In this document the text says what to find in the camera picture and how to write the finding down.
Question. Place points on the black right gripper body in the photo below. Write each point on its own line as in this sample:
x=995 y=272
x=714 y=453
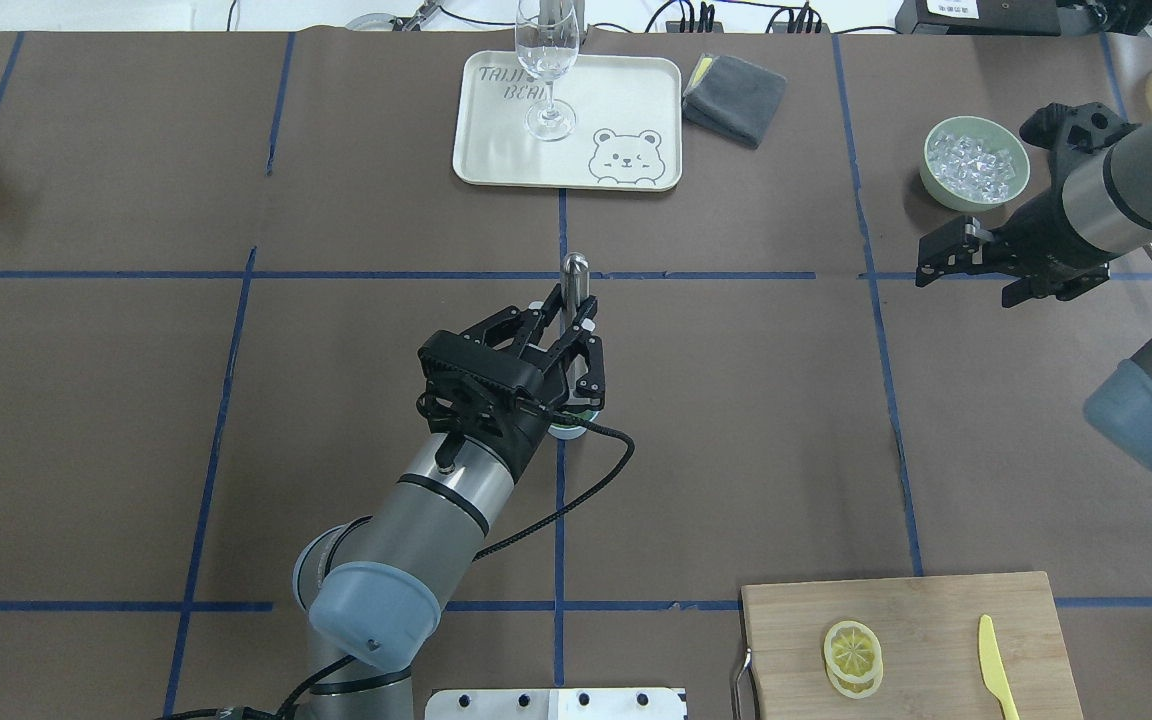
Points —
x=1039 y=228

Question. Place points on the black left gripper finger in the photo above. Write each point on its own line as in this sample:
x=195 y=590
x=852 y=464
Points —
x=580 y=325
x=537 y=319

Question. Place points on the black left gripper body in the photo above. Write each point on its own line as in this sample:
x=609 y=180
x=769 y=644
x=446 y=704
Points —
x=558 y=366

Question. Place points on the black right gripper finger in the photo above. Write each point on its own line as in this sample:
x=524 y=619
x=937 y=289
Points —
x=927 y=273
x=958 y=244

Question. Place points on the light blue plastic cup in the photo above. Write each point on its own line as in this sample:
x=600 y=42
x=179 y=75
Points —
x=562 y=427

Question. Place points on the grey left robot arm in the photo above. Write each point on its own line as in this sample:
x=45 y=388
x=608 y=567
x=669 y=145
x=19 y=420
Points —
x=374 y=590

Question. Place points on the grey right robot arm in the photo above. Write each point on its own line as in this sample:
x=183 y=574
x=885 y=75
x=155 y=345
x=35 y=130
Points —
x=1108 y=200

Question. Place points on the lemon slice on board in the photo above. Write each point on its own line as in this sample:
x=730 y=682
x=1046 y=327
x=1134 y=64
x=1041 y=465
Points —
x=854 y=659

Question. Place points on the green bowl of ice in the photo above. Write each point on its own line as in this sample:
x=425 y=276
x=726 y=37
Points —
x=972 y=164

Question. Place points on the black box with label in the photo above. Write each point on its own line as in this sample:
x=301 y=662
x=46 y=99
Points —
x=995 y=18

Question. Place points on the folded grey cloth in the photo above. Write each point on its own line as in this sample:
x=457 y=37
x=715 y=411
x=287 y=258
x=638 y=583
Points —
x=732 y=97

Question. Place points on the clear wine glass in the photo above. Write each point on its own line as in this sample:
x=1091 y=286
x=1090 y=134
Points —
x=547 y=44

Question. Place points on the black power strip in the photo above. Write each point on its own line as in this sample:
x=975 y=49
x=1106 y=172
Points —
x=694 y=18

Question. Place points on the wooden cutting board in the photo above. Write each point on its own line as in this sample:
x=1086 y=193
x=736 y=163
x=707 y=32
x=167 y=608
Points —
x=927 y=628

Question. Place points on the yellow plastic knife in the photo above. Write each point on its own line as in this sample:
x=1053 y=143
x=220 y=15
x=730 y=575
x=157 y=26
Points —
x=992 y=668

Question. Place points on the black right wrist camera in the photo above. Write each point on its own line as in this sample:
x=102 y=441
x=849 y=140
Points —
x=1072 y=135

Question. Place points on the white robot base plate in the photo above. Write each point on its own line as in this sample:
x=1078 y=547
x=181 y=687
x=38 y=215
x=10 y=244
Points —
x=559 y=703

